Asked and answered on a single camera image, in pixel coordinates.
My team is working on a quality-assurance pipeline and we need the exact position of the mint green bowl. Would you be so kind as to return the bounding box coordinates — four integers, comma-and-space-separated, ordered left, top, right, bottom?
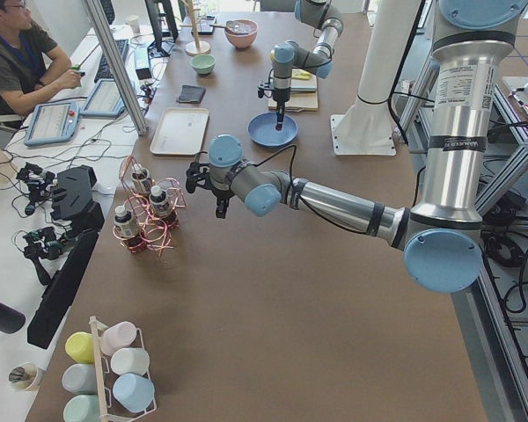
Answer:
190, 55, 216, 76

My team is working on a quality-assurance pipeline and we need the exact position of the blue plate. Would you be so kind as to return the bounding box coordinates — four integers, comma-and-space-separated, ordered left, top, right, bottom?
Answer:
247, 113, 298, 148

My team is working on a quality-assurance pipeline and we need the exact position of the black thermos bottle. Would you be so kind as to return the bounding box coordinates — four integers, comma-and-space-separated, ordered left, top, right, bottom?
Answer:
0, 302, 26, 334

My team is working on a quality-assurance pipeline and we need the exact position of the pink bowl with ice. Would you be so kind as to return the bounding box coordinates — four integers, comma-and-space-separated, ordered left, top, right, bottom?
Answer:
224, 19, 258, 49

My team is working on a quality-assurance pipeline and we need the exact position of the teach pendant tablet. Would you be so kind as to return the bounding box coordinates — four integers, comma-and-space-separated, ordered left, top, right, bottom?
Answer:
24, 101, 79, 147
80, 79, 125, 119

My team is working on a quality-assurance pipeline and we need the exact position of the seated person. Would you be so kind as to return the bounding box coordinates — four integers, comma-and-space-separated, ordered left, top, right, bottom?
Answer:
0, 1, 81, 116

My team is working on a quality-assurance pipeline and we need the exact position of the copper wire bottle rack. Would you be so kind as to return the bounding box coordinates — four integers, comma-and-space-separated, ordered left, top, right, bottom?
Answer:
113, 156, 186, 256

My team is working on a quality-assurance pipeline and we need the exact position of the dark bottle white cap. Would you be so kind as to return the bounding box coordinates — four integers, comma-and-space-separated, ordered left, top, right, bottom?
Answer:
149, 185, 178, 229

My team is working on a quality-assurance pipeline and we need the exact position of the cream rabbit tray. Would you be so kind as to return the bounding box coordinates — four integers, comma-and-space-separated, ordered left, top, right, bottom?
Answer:
150, 107, 209, 156

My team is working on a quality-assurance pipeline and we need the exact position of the cup rack with cups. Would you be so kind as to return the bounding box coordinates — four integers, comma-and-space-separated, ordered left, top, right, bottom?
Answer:
62, 316, 158, 421

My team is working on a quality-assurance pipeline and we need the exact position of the grey folded cloth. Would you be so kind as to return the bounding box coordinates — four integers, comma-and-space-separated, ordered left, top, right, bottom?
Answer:
177, 84, 206, 104

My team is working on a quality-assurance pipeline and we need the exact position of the white pillar base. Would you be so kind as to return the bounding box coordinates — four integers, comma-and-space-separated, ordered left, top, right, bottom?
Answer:
331, 0, 423, 156

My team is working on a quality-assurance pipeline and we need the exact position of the wooden cutting board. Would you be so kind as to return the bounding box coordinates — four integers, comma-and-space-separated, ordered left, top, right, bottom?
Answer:
285, 75, 319, 112

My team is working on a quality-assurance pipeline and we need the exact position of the wooden mug tree stand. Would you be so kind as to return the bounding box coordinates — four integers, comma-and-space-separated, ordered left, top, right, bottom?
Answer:
181, 0, 211, 56

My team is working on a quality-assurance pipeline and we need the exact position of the metal ice scoop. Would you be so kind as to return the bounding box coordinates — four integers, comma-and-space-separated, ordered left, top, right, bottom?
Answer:
210, 20, 252, 34

